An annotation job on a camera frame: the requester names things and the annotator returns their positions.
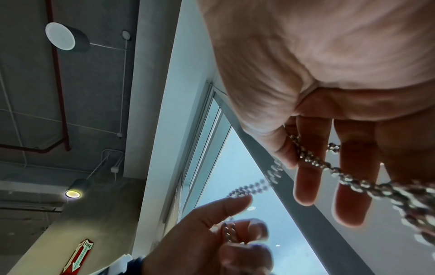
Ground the person's right hand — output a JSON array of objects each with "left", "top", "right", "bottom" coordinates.
[{"left": 196, "top": 0, "right": 435, "bottom": 227}]

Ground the person's left hand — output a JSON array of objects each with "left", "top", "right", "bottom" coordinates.
[{"left": 142, "top": 194, "right": 275, "bottom": 275}]

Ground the metal bead chain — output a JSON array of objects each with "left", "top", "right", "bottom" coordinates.
[{"left": 221, "top": 134, "right": 435, "bottom": 246}]

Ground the person's left forearm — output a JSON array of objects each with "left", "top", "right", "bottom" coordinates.
[{"left": 126, "top": 256, "right": 147, "bottom": 275}]

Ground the red arrow sign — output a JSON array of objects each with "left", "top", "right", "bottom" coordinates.
[{"left": 63, "top": 238, "right": 95, "bottom": 272}]

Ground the grey cylinder spot light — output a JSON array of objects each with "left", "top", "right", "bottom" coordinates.
[{"left": 64, "top": 178, "right": 91, "bottom": 199}]

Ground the white ceiling conduit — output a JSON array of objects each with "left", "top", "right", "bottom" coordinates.
[{"left": 89, "top": 40, "right": 129, "bottom": 139}]

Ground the red ceiling pipe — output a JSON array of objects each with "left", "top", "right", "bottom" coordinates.
[{"left": 0, "top": 0, "right": 73, "bottom": 153}]

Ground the round white ceiling lamp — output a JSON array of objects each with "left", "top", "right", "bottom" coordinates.
[{"left": 45, "top": 22, "right": 91, "bottom": 51}]

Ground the glass window with frame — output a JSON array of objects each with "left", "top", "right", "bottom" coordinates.
[{"left": 162, "top": 80, "right": 340, "bottom": 275}]

